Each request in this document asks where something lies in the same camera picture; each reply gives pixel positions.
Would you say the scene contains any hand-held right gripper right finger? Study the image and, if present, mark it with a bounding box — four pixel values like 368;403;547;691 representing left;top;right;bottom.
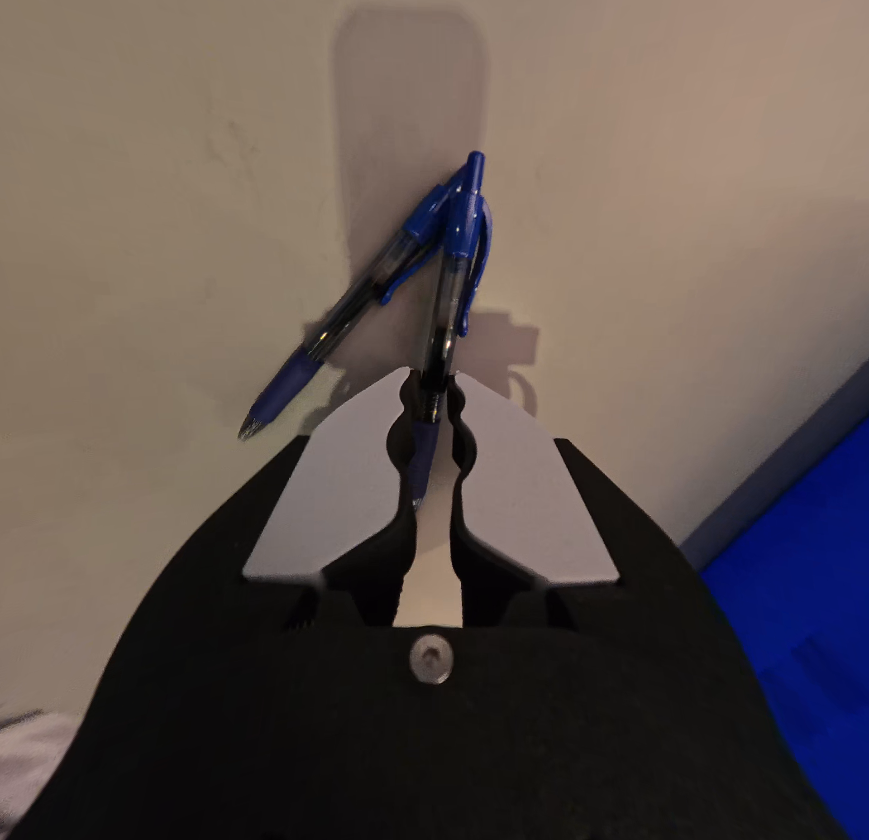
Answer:
448;371;621;586

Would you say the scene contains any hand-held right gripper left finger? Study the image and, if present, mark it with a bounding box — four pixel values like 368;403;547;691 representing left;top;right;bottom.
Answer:
242;366;418;583

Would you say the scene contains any blue retractable pen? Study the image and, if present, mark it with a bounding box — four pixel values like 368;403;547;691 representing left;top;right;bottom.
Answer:
406;150;494;513
238;166;469;442

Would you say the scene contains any blue plastic bin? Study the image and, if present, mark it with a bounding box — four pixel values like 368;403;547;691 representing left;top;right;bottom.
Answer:
699;415;869;824

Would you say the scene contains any person's light shirt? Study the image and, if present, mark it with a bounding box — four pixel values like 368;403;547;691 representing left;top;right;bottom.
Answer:
0;707;77;817

